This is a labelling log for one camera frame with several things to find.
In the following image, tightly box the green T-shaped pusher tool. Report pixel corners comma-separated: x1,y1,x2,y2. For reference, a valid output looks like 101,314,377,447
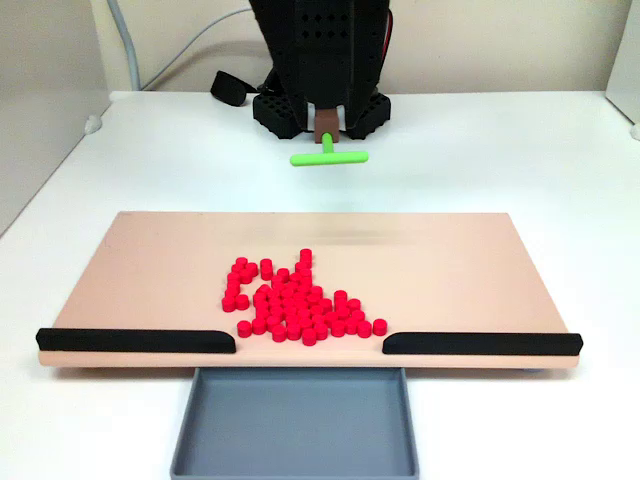
289,107,370,168

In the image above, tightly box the pink flat board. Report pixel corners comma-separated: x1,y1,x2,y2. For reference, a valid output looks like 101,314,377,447
38,211,584,374

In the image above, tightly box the grey shallow tray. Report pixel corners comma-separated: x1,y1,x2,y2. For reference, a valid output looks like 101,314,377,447
169,367,421,480

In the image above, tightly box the red white black servo cable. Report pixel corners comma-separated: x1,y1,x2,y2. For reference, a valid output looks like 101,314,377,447
380,7,397,61

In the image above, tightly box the thin white cable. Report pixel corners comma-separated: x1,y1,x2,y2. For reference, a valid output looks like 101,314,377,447
141,12,259,92

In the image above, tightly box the thick white cable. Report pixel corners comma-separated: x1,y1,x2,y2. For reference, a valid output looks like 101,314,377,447
107,0,142,92

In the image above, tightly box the black edge rail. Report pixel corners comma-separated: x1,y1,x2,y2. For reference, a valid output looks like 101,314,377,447
382,331,584,357
35,327,237,355

